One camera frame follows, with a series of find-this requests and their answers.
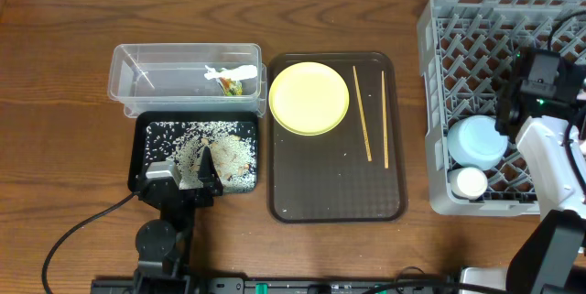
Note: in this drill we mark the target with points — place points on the white plastic wrap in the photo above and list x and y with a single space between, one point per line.
243 72

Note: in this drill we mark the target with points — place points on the left wooden chopstick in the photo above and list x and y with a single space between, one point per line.
362 116

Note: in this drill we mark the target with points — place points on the right wooden chopstick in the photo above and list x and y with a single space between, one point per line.
384 121

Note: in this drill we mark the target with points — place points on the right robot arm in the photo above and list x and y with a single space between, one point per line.
551 148

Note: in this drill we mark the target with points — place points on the yellow plate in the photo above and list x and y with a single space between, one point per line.
309 98

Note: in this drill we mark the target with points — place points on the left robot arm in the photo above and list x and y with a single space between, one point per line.
163 244

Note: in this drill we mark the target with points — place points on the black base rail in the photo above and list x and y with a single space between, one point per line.
233 286

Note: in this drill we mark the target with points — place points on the light blue bowl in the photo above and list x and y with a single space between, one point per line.
474 142

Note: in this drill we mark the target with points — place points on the clear plastic bin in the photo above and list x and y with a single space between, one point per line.
170 77

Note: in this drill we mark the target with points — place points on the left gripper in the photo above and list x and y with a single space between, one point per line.
181 191

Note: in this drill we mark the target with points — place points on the white cup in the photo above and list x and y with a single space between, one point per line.
468 183

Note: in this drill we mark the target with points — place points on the green snack wrapper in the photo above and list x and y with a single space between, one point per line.
230 87

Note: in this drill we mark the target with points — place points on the black plastic tray bin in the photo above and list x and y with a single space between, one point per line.
137 167

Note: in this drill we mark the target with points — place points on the wooden chopstick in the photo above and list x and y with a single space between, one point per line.
384 121
362 116

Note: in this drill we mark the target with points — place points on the dark brown serving tray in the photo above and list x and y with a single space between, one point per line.
327 178

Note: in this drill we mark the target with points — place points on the grey dishwasher rack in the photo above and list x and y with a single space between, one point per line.
466 53

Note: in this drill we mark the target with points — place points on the rice and food scraps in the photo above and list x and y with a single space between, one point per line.
232 145

